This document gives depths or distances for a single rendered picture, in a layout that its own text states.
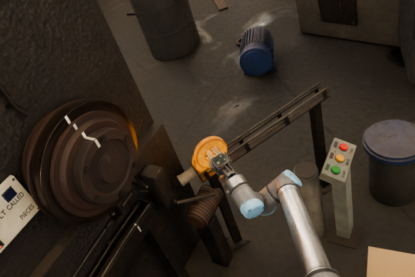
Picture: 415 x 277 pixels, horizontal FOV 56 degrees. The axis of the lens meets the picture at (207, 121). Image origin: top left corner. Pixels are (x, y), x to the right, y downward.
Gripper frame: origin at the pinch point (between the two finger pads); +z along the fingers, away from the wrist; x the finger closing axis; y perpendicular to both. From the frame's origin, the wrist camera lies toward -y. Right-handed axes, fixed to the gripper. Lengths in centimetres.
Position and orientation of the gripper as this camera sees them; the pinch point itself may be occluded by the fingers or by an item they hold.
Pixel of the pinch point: (209, 149)
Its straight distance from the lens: 176.3
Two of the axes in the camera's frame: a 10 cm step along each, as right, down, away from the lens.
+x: -8.6, 4.7, -2.0
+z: -4.9, -6.6, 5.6
